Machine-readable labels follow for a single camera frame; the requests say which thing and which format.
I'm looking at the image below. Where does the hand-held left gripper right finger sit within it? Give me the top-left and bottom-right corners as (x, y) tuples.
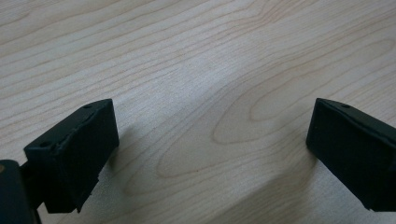
(305, 97), (396, 213)

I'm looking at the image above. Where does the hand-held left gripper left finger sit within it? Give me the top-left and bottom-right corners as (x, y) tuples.
(23, 98), (120, 215)

